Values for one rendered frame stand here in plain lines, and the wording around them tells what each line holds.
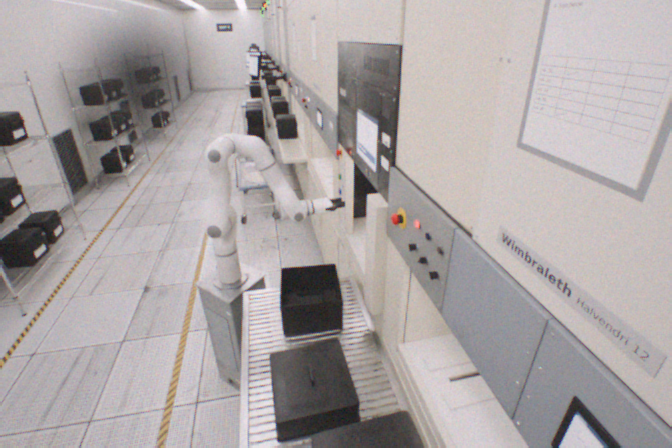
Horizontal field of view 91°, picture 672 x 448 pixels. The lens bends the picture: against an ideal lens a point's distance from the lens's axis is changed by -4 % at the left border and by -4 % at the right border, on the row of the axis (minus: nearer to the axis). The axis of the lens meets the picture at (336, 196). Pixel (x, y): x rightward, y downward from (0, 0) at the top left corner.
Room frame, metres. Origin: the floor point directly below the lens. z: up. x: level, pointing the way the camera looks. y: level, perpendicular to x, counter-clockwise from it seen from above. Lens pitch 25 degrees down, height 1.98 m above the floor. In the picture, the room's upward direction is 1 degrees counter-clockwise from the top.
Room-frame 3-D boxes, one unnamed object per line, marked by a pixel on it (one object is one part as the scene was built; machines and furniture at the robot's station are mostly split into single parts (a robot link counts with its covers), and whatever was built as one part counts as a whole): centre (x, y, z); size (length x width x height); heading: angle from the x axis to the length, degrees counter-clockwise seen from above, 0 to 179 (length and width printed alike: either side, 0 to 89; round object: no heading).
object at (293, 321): (1.28, 0.13, 0.85); 0.28 x 0.28 x 0.17; 7
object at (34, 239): (2.55, 2.84, 0.31); 0.30 x 0.28 x 0.26; 8
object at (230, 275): (1.54, 0.59, 0.85); 0.19 x 0.19 x 0.18
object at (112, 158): (4.85, 3.33, 0.31); 0.30 x 0.28 x 0.26; 10
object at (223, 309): (1.54, 0.59, 0.38); 0.28 x 0.28 x 0.76; 57
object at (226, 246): (1.57, 0.59, 1.07); 0.19 x 0.12 x 0.24; 179
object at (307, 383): (0.84, 0.10, 0.83); 0.29 x 0.29 x 0.13; 14
